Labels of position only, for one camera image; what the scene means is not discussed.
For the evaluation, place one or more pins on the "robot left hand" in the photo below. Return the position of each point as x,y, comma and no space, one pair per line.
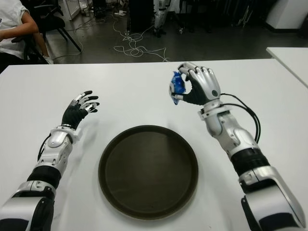
73,115

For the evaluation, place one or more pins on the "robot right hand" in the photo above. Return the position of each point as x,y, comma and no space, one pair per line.
204,84

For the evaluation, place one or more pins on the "blue Oreo cookie pack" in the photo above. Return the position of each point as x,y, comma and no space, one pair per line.
177,83

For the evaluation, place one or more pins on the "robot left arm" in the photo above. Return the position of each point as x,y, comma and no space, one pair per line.
55,140

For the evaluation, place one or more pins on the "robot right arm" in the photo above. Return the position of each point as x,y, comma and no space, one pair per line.
240,139

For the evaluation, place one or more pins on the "silver humanoid robot legs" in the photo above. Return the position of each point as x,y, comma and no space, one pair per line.
160,16

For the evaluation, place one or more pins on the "white side table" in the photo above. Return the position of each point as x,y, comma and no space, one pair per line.
293,60

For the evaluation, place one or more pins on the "black chair with armrest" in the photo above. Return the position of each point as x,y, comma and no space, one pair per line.
19,39

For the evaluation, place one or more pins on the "black floor cabinet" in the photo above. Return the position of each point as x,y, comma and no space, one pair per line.
142,14

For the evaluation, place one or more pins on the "black office chair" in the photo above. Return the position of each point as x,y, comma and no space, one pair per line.
51,22

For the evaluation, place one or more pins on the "round brown tray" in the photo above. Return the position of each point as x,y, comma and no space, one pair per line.
149,173

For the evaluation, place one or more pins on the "white cabinet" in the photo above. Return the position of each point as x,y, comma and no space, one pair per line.
72,9

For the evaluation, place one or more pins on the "white power strip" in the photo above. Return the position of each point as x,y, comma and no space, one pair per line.
120,13

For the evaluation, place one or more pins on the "seated person in white shirt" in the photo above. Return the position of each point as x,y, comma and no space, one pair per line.
12,14

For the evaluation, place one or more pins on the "white pedestal block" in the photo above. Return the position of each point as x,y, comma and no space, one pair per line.
286,14

